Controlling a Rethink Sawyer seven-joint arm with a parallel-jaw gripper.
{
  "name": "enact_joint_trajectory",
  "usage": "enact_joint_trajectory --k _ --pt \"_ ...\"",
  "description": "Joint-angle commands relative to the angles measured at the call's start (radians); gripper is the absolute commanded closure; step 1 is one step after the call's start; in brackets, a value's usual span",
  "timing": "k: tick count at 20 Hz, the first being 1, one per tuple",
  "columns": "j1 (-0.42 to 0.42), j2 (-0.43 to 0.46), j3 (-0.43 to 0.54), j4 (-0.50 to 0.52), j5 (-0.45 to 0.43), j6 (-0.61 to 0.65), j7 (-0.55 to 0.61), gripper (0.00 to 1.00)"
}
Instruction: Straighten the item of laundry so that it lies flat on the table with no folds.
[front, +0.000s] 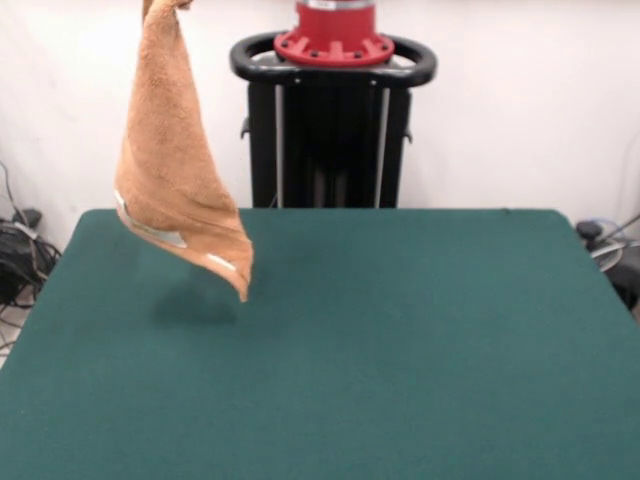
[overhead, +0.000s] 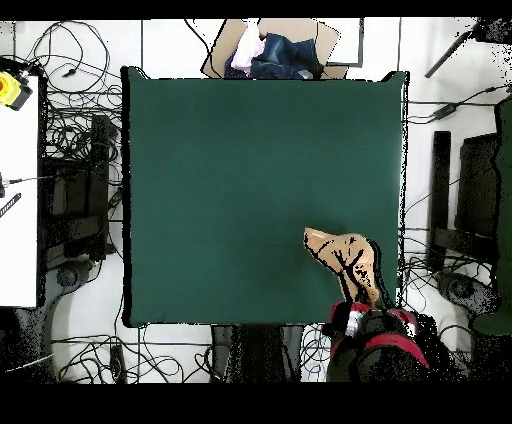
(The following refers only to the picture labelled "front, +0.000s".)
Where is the black cable bundle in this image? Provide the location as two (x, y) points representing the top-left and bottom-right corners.
(0, 159), (64, 351)

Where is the dark green table cloth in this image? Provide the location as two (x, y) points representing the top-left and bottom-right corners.
(0, 208), (640, 480)

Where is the tan terry towel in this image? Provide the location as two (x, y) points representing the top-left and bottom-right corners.
(113, 0), (255, 304)

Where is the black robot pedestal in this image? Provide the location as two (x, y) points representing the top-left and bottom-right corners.
(229, 30), (439, 209)

